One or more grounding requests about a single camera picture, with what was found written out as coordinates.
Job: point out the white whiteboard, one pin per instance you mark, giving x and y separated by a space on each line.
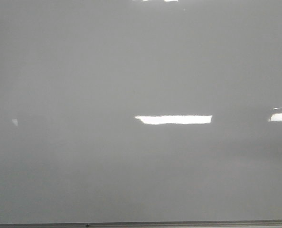
132 110

